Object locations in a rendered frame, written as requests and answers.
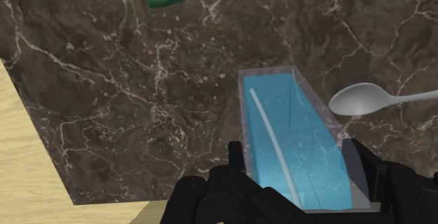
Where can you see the clear blue rectangular container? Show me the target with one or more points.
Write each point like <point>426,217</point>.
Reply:
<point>308,141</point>

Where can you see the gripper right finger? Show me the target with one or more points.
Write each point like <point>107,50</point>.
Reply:
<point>393,185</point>

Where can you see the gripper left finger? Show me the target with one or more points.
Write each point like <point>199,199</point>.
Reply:
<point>222,189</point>

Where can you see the grey spoon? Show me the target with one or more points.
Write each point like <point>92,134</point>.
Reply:
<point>362,99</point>

